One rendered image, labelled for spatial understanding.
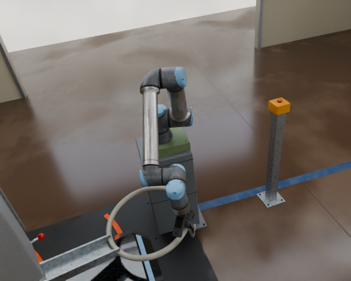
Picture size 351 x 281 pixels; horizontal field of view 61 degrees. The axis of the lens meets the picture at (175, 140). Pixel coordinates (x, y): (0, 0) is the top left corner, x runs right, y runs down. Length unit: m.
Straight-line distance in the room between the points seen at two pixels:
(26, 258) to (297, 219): 2.32
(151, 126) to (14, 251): 0.83
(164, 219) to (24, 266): 1.56
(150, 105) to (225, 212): 1.66
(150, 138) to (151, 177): 0.21
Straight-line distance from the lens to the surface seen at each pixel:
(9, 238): 1.30
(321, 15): 7.56
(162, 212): 2.67
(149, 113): 1.63
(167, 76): 1.70
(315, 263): 2.79
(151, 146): 1.56
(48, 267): 1.71
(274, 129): 2.59
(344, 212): 3.20
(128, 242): 1.85
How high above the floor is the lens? 2.28
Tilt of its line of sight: 35 degrees down
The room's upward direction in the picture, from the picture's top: 8 degrees counter-clockwise
